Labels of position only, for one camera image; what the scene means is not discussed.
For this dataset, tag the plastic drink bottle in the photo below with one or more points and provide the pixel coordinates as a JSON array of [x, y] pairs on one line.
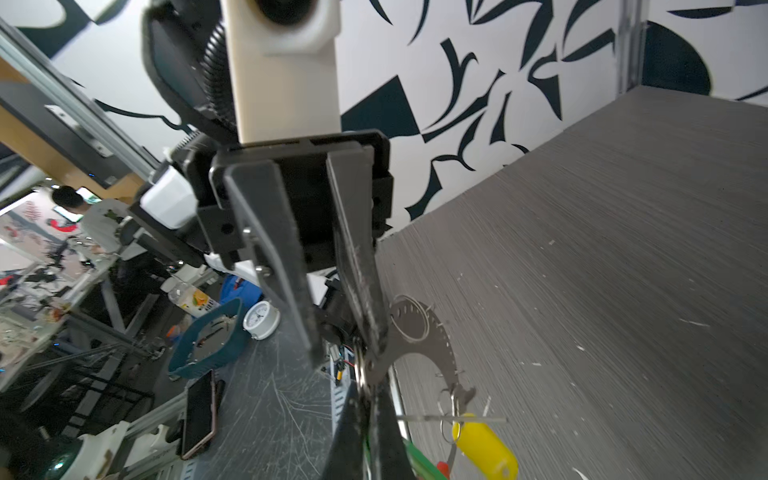
[[191, 299]]

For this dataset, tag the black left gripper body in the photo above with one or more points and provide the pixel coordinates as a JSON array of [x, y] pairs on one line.
[[292, 204]]

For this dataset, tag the white round clock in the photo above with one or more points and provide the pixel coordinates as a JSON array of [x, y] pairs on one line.
[[261, 320]]

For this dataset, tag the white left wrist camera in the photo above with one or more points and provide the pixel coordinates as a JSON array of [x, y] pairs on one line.
[[283, 68]]

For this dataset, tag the silver metal keyring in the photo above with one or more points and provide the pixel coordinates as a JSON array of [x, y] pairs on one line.
[[452, 422]]

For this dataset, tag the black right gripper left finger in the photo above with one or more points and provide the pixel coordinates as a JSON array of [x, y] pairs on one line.
[[345, 458]]

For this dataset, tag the black smartphone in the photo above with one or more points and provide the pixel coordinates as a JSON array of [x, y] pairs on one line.
[[200, 420]]

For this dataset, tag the yellow plastic key tag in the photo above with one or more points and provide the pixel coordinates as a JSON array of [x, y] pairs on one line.
[[486, 451]]

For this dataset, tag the green plastic key tag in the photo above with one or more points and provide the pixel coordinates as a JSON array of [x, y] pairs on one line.
[[423, 468]]

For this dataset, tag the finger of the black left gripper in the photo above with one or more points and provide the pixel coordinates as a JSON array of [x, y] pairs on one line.
[[263, 212], [357, 252]]

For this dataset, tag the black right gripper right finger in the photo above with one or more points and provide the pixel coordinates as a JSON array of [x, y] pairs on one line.
[[388, 456]]

